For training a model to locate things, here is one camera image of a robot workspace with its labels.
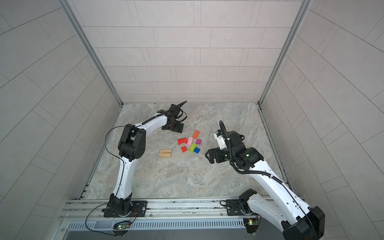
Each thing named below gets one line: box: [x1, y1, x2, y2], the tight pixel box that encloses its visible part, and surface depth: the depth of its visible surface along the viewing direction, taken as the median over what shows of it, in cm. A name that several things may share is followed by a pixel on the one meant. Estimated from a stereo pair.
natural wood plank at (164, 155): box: [158, 153, 172, 158], surface depth 90 cm
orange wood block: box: [193, 130, 200, 139], surface depth 101 cm
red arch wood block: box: [177, 138, 188, 146], surface depth 95 cm
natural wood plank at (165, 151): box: [159, 149, 172, 154], surface depth 93 cm
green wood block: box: [189, 143, 197, 153], surface depth 93 cm
